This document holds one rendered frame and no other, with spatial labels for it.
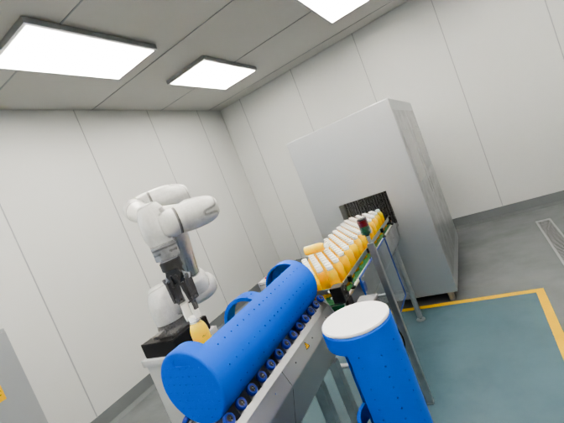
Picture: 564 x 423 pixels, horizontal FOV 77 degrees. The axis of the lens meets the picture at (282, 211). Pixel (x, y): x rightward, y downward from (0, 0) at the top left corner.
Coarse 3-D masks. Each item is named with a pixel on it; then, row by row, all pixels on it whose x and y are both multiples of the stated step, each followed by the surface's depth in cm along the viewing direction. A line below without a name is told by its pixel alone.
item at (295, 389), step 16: (320, 320) 186; (288, 336) 174; (320, 336) 179; (304, 352) 164; (320, 352) 176; (288, 368) 151; (304, 368) 158; (320, 368) 177; (256, 384) 141; (288, 384) 146; (304, 384) 159; (320, 384) 177; (272, 400) 136; (288, 400) 143; (304, 400) 159; (256, 416) 127; (272, 416) 132; (288, 416) 144; (304, 416) 159
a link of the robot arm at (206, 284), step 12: (156, 192) 174; (168, 192) 176; (180, 192) 178; (168, 204) 175; (180, 240) 189; (180, 252) 192; (192, 252) 197; (192, 264) 198; (192, 276) 201; (204, 276) 205; (180, 288) 203; (204, 288) 205; (216, 288) 212; (204, 300) 210
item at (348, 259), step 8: (376, 216) 320; (368, 224) 300; (376, 224) 310; (352, 232) 285; (376, 232) 300; (360, 240) 260; (376, 240) 292; (352, 248) 248; (360, 248) 259; (328, 256) 240; (344, 256) 229; (352, 256) 238; (312, 264) 239; (344, 264) 228; (352, 264) 238; (360, 264) 249
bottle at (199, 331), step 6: (192, 324) 127; (198, 324) 127; (204, 324) 128; (192, 330) 126; (198, 330) 126; (204, 330) 127; (192, 336) 126; (198, 336) 126; (204, 336) 126; (210, 336) 128; (204, 342) 126
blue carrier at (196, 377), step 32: (288, 288) 169; (224, 320) 164; (256, 320) 143; (288, 320) 159; (192, 352) 119; (224, 352) 123; (256, 352) 135; (192, 384) 122; (224, 384) 117; (192, 416) 126
